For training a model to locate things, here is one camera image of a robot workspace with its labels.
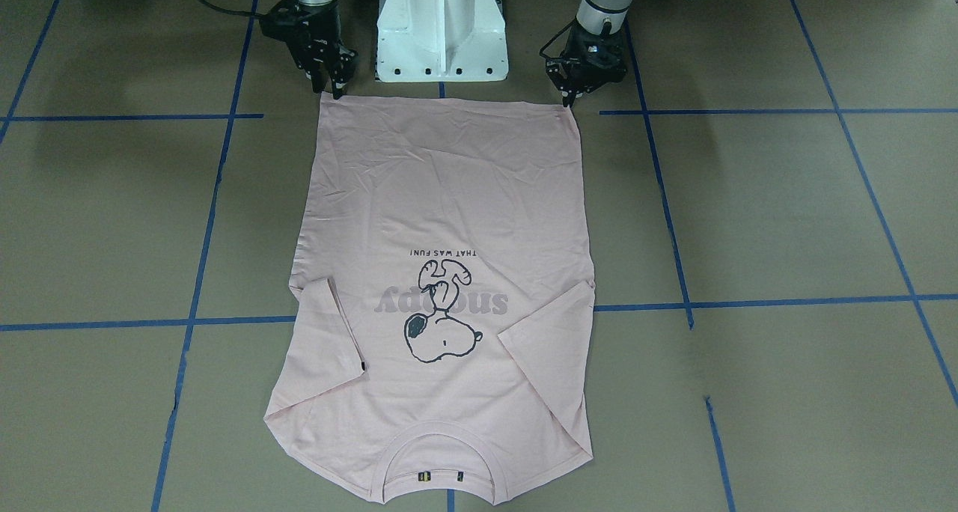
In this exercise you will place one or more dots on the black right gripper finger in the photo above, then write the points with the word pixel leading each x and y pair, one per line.
pixel 319 70
pixel 342 68

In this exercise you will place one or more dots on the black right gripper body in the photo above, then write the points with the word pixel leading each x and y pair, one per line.
pixel 304 27

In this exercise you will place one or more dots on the white camera mast with base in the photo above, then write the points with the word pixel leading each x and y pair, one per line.
pixel 441 41

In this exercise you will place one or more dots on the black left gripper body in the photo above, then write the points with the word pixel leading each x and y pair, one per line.
pixel 578 46

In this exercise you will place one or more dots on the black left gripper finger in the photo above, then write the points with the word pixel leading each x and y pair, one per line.
pixel 558 68
pixel 571 90

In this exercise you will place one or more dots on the pink Snoopy t-shirt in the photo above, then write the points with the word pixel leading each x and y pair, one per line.
pixel 445 295

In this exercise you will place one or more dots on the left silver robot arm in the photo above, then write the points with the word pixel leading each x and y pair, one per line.
pixel 592 14

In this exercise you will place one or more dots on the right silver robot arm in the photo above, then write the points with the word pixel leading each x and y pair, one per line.
pixel 311 30

